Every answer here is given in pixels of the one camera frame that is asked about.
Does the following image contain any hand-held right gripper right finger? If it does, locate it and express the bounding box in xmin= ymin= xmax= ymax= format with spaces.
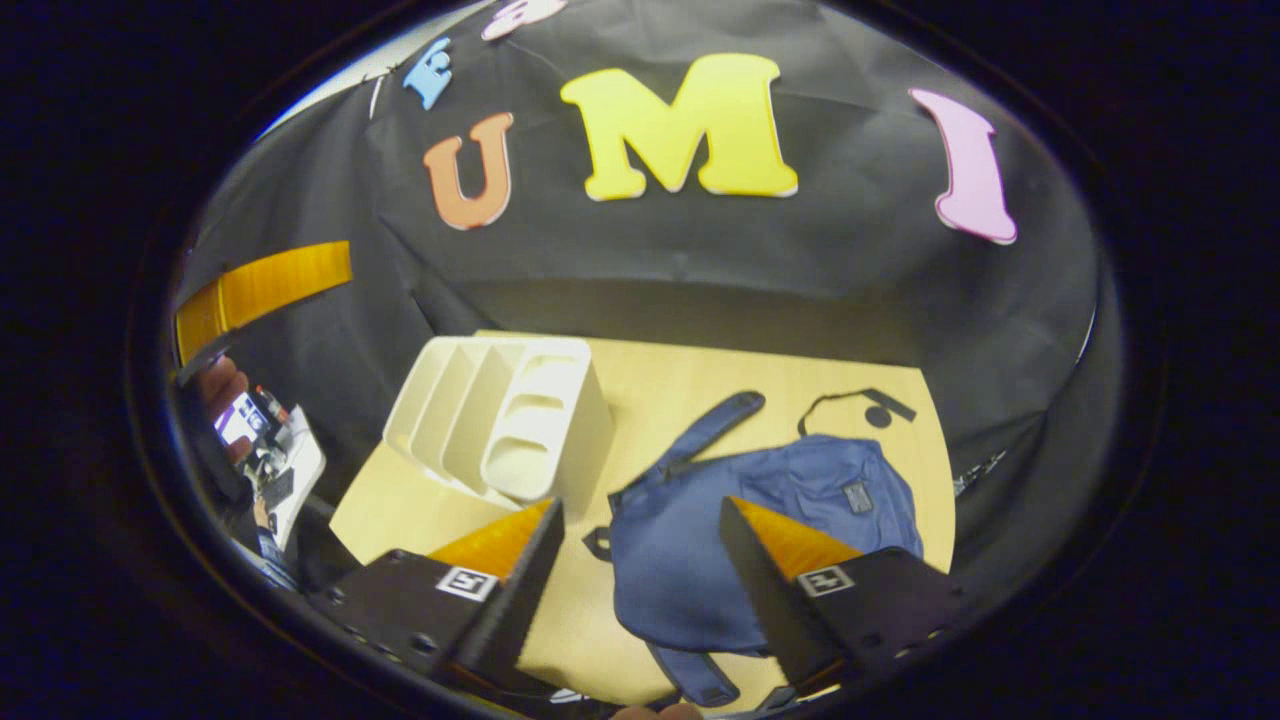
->
xmin=717 ymin=495 xmax=969 ymax=693

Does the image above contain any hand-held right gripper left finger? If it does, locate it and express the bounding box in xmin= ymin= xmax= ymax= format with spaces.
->
xmin=303 ymin=496 xmax=567 ymax=693

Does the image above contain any blue schoolbag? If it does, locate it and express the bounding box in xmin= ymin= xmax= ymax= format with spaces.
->
xmin=583 ymin=390 xmax=926 ymax=709

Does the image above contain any white desktop bookshelf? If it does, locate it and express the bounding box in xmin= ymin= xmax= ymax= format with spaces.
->
xmin=383 ymin=335 xmax=614 ymax=516

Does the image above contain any colourful lit screen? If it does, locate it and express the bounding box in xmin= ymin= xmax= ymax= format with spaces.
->
xmin=215 ymin=393 xmax=269 ymax=446

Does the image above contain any white side table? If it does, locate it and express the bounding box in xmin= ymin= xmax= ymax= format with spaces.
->
xmin=255 ymin=405 xmax=328 ymax=553

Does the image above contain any black strap loop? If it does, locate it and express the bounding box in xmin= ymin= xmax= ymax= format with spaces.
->
xmin=797 ymin=388 xmax=916 ymax=438

